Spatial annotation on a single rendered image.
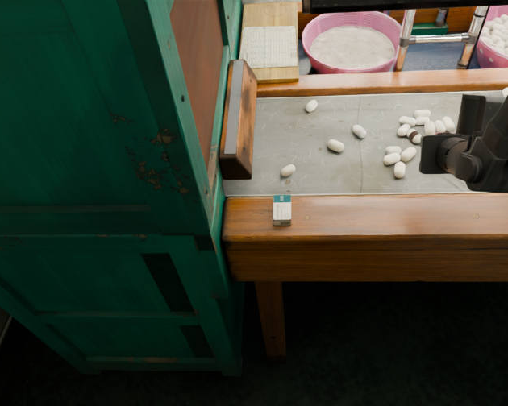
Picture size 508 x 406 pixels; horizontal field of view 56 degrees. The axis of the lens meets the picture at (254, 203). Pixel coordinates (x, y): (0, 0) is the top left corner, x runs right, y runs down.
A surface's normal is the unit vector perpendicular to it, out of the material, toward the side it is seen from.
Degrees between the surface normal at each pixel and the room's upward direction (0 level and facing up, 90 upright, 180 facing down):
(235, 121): 0
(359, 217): 0
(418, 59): 0
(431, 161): 50
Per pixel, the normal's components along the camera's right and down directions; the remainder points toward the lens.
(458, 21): -0.04, 0.81
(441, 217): -0.07, -0.59
